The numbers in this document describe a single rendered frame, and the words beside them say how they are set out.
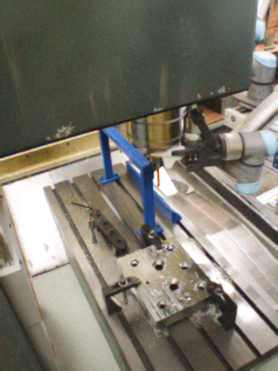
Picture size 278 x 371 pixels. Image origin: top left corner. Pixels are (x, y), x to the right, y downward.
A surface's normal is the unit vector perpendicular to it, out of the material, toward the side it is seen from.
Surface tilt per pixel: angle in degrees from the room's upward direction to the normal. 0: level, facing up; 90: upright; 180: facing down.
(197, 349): 0
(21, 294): 90
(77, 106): 90
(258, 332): 0
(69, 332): 0
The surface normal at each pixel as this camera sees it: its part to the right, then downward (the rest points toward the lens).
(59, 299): -0.07, -0.81
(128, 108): 0.43, 0.50
